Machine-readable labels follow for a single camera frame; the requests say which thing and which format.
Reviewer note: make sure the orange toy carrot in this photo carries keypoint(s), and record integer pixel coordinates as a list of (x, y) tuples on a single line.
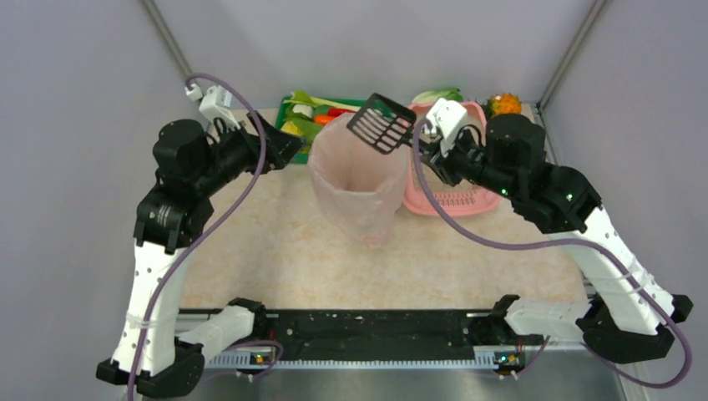
[(323, 119)]

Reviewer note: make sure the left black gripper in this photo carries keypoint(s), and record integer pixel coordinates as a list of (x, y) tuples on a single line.
[(270, 146)]

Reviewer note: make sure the toy pineapple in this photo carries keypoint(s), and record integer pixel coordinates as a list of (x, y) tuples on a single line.
[(505, 103)]

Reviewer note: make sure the white toy leek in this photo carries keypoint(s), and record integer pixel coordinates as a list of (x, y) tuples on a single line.
[(301, 97)]

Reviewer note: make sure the red toy chili pepper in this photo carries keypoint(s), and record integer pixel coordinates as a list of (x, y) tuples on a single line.
[(335, 112)]

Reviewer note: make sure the green toy leaf vegetable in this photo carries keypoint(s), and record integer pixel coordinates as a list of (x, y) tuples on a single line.
[(300, 124)]

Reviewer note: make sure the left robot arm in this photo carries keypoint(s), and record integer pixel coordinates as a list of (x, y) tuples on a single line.
[(151, 358)]

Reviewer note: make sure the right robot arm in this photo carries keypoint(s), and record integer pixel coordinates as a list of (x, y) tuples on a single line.
[(631, 318)]

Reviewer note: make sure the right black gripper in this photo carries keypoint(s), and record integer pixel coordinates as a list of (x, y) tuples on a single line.
[(438, 160)]

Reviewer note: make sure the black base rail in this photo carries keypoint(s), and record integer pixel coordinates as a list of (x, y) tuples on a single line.
[(394, 337)]

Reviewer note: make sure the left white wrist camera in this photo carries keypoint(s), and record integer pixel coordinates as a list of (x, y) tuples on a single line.
[(214, 103)]

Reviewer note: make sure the black slotted litter scoop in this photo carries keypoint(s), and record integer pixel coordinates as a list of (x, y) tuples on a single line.
[(383, 124)]

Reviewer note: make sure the pink litter box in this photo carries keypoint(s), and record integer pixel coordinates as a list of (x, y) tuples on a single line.
[(465, 199)]

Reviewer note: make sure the green plastic tray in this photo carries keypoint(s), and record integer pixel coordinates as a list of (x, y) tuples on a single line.
[(301, 157)]

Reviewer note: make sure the toy cabbage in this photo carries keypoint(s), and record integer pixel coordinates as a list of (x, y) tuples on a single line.
[(432, 96)]

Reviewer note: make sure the pink plastic trash bag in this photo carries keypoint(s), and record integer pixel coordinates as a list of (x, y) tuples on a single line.
[(357, 189)]

